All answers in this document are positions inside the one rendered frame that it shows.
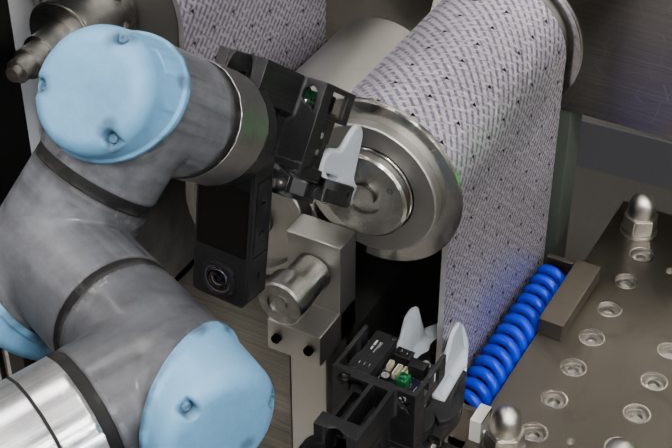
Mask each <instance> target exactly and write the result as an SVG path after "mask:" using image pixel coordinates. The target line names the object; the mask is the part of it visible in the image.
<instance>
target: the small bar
mask: <svg viewBox="0 0 672 448"><path fill-rule="evenodd" d="M600 271H601V267H599V266H596V265H593V264H590V263H587V262H584V261H581V260H577V261H576V262H575V264H574V265H573V267H572V268H571V270H570V271H569V273H568V274H567V276H566V277H565V279H564V280H563V282H562V284H561V285H560V287H559V288H558V290H557V291H556V293H555V294H554V296H553V297H552V299H551V300H550V302H549V303H548V305H547V306H546V308H545V309H544V311H543V312H542V314H541V315H540V317H539V320H538V329H537V332H538V333H540V334H543V335H546V336H549V337H551V338H554V339H557V340H560V341H562V339H563V338H564V336H565V334H566V333H567V331H568V330H569V328H570V326H571V325H572V323H573V322H574V320H575V319H576V317H577V315H578V314H579V312H580V311H581V309H582V307H583V306H584V304H585V303H586V301H587V299H588V298H589V296H590V295H591V293H592V292H593V290H594V288H595V287H596V285H597V284H598V282H599V278H600Z"/></svg>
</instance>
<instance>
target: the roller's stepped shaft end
mask: <svg viewBox="0 0 672 448"><path fill-rule="evenodd" d="M70 33H72V31H71V30H70V29H69V28H68V27H67V26H66V25H64V24H63V23H61V22H58V21H51V22H49V23H48V24H46V25H45V26H43V27H42V28H41V29H39V30H38V31H36V32H35V33H34V34H32V35H31V36H29V37H28V38H27V39H26V40H25V42H24V46H23V47H21V48H20V49H19V50H17V51H16V52H15V54H14V58H13V59H11V60H10V61H9V62H8V63H7V70H6V76H7V78H8V79H9V80H10V81H11V82H14V83H16V82H18V83H25V82H26V81H28V80H29V79H37V78H38V77H39V72H40V69H41V67H42V65H43V63H44V61H45V59H46V57H47V56H48V54H49V53H50V52H51V50H52V49H53V48H54V47H55V46H56V45H57V44H58V43H59V42H60V41H61V40H62V39H63V38H64V37H66V36H67V35H69V34H70Z"/></svg>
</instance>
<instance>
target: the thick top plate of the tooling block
mask: <svg viewBox="0 0 672 448"><path fill-rule="evenodd" d="M628 205H629V202H628V201H625V200H624V201H623V202H622V204H621V205H620V207H619V208H618V210H617V211H616V213H615V214H614V216H613V218H612V219H611V221H610V222H609V224H608V225H607V227H606V228H605V230H604V231H603V233H602V234H601V236H600V237H599V239H598V240H597V242H596V244H595V245H594V247H593V248H592V250H591V251H590V253H589V254H588V256H587V257H586V259H585V260H584V262H587V263H590V264H593V265H596V266H599V267H601V271H600V278H599V282H598V284H597V285H596V287H595V288H594V290H593V292H592V293H591V295H590V296H589V298H588V299H587V301H586V303H585V304H584V306H583V307H582V309H581V311H580V312H579V314H578V315H577V317H576V319H575V320H574V322H573V323H572V325H571V326H570V328H569V330H568V331H567V333H566V334H565V336H564V338H563V339H562V341H560V340H557V339H554V338H551V337H549V336H546V335H543V334H540V333H538V332H537V334H536V335H535V337H534V338H533V340H532V341H531V343H530V345H529V346H528V348H527V349H526V351H525V352H524V354H523V355H522V357H521V358H520V360H519V361H518V363H517V364H516V366H515V368H514V369H513V371H512V372H511V374H510V375H509V377H508V378H507V380H506V381H505V383H504V384H503V386H502V387H501V389H500V390H499V392H498V394H497V395H496V397H495V398H494V400H493V401H492V403H491V404H490V407H492V411H491V414H492V412H493V411H494V409H496V408H497V407H498V406H500V405H503V404H510V405H512V406H514V407H516V408H517V409H518V411H519V412H520V414H521V416H522V426H523V427H524V428H525V430H526V432H525V444H526V448H606V446H607V445H608V443H609V442H610V441H612V440H613V439H616V438H626V439H628V440H630V441H631V442H632V443H633V444H634V446H635V447H636V448H672V215H670V214H667V213H664V212H660V211H657V210H656V212H657V213H658V219H657V225H656V226H657V229H658V231H657V235H656V237H655V238H654V239H652V240H649V241H645V242H639V241H633V240H630V239H628V238H626V237H625V236H624V235H623V234H622V233H621V231H620V224H621V222H622V221H623V216H624V213H625V211H626V210H627V208H628Z"/></svg>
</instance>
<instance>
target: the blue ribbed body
mask: <svg viewBox="0 0 672 448"><path fill-rule="evenodd" d="M566 276H567V275H564V270H563V268H562V267H560V266H558V265H554V266H553V265H548V264H544V265H541V266H540V267H538V268H537V270H536V274H535V275H534V276H532V277H531V278H530V281H529V284H528V285H526V286H525V287H524V289H523V292H522V294H521V295H519V296H518V297H517V299H516V303H515V304H514V305H512V306H511V307H510V309H509V314H507V315H506V316H504V318H503V320H502V324H500V325H499V326H498V327H497V328H496V330H495V334H493V335H492V336H491V337H490V338H489V340H488V344H487V345H485V346H484V347H483V348H482V350H481V355H479V356H478V357H477V358H476V359H475V360H474V364H473V366H471V367H470V368H469V369H468V370H467V373H466V385H465V396H464V403H465V404H467V405H470V406H473V407H475V408H478V407H479V405H480V404H481V403H482V404H485V405H488V406H490V404H491V403H492V401H493V400H494V398H495V397H496V395H497V394H498V392H499V390H500V389H501V387H502V386H503V384H504V383H505V381H506V380H507V378H508V377H509V375H510V374H511V372H512V371H513V369H514V368H515V366H516V364H517V363H518V361H519V360H520V358H521V357H522V355H523V354H524V352H525V351H526V349H527V348H528V346H529V345H530V343H531V341H532V340H533V338H534V337H535V335H536V334H537V329H538V320H539V317H540V315H541V314H542V312H543V311H544V309H545V308H546V306H547V305H548V303H549V302H550V300H551V299H552V297H553V296H554V294H555V293H556V291H557V290H558V288H559V287H560V285H561V284H562V282H563V280H564V279H565V277H566Z"/></svg>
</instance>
